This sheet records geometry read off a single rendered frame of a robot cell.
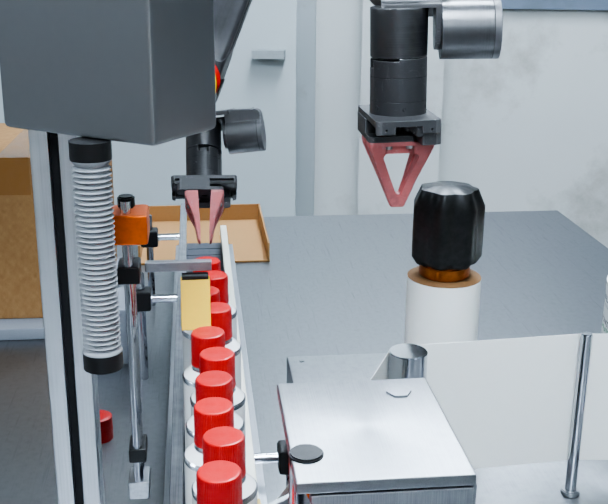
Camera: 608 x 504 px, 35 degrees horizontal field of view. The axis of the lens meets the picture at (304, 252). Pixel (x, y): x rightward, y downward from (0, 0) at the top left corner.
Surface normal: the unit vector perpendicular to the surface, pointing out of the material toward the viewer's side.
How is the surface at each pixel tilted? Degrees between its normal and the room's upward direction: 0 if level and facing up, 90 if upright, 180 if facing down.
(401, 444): 0
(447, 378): 90
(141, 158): 90
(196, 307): 66
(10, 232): 90
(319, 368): 0
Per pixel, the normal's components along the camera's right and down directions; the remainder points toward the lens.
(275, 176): -0.08, 0.31
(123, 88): -0.48, 0.27
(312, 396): 0.01, -0.95
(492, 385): 0.18, 0.31
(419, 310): -0.68, 0.22
